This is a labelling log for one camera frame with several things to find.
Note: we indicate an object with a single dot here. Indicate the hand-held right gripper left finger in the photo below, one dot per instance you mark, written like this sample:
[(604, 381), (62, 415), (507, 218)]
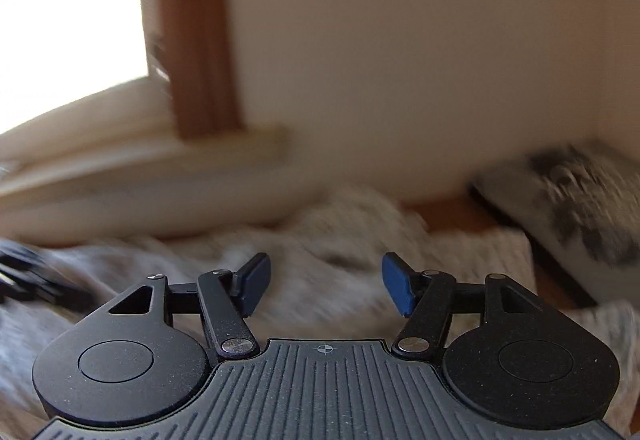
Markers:
[(255, 280)]

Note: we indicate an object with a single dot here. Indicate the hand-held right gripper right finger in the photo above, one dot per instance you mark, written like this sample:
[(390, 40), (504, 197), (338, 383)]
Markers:
[(397, 282)]

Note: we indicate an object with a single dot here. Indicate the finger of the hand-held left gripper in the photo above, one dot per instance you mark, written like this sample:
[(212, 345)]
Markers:
[(35, 280)]

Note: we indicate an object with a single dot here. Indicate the white patterned shirt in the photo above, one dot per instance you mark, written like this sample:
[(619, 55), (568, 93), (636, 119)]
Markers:
[(325, 260)]

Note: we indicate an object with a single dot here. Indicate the grey printed sweatshirt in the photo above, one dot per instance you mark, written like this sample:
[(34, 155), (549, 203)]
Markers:
[(575, 200)]

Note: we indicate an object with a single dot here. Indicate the cream window sill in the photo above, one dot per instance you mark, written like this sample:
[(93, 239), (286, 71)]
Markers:
[(125, 180)]

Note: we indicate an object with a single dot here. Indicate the black folded garment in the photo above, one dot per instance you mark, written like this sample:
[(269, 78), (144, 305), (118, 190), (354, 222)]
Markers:
[(545, 250)]

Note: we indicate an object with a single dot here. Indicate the wooden window frame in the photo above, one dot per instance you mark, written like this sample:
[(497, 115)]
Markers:
[(205, 30)]

